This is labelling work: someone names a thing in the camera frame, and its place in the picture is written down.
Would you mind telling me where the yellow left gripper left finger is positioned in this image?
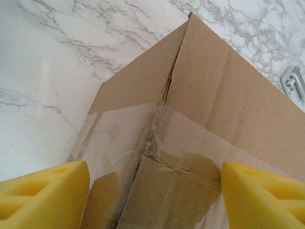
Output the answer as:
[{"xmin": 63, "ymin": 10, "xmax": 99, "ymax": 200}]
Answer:
[{"xmin": 0, "ymin": 161, "xmax": 91, "ymax": 229}]

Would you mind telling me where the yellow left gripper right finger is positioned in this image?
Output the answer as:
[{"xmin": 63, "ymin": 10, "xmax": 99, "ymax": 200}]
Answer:
[{"xmin": 220, "ymin": 161, "xmax": 305, "ymax": 229}]

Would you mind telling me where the brown cardboard box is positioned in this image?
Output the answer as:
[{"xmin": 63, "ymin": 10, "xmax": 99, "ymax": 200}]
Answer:
[{"xmin": 68, "ymin": 11, "xmax": 305, "ymax": 229}]

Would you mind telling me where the clear packing tape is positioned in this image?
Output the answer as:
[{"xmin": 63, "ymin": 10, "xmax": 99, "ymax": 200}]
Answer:
[{"xmin": 68, "ymin": 104, "xmax": 305, "ymax": 229}]

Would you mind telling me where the small aluminium profile piece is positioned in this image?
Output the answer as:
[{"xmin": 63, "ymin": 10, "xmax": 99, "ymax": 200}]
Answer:
[{"xmin": 280, "ymin": 66, "xmax": 305, "ymax": 101}]

